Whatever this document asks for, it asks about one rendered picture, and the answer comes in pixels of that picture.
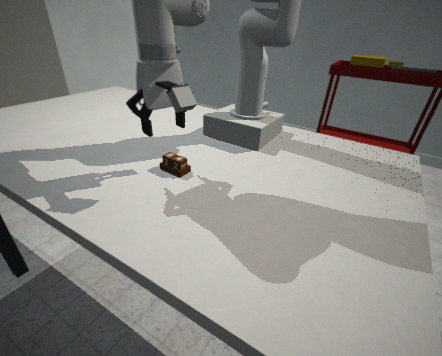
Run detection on brown wooden tray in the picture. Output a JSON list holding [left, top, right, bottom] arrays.
[[159, 162, 191, 177]]

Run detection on brown cube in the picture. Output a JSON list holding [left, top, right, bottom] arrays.
[[172, 156, 187, 171], [162, 152, 178, 167]]

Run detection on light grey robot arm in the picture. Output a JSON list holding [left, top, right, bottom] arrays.
[[133, 0, 301, 120]]

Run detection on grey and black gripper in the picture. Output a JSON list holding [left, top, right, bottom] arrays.
[[126, 59, 186, 137]]

